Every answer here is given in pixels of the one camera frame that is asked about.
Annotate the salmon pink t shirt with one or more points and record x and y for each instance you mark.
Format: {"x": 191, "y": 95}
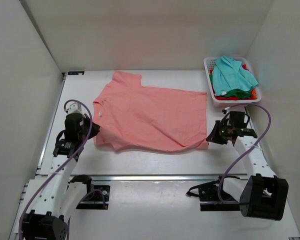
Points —
{"x": 131, "y": 115}

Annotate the teal t shirt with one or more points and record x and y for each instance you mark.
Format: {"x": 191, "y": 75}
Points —
{"x": 228, "y": 74}

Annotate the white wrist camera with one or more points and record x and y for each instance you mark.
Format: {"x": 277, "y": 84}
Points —
{"x": 226, "y": 110}
{"x": 74, "y": 108}

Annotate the aluminium rail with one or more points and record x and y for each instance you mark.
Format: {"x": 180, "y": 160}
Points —
{"x": 153, "y": 177}

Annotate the small dark label sticker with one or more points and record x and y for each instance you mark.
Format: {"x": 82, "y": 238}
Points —
{"x": 76, "y": 73}

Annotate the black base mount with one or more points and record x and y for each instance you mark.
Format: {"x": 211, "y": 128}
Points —
{"x": 97, "y": 195}
{"x": 209, "y": 199}

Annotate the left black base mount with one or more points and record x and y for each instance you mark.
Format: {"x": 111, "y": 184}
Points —
{"x": 97, "y": 195}

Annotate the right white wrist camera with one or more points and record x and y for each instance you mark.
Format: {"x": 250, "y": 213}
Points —
{"x": 226, "y": 110}

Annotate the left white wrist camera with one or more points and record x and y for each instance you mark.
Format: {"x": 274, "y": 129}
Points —
{"x": 74, "y": 108}

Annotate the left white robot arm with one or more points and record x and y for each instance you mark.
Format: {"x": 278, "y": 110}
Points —
{"x": 46, "y": 215}

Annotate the green t shirt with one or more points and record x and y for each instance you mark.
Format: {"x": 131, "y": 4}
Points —
{"x": 238, "y": 94}

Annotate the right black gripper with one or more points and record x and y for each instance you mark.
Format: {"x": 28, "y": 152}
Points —
{"x": 213, "y": 136}

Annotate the white plastic basket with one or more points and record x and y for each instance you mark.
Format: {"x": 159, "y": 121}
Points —
{"x": 209, "y": 63}

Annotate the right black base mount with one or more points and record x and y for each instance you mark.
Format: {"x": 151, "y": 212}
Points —
{"x": 209, "y": 199}

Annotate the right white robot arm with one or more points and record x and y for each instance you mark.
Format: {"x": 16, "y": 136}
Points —
{"x": 262, "y": 195}

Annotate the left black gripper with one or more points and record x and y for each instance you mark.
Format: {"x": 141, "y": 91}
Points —
{"x": 95, "y": 129}

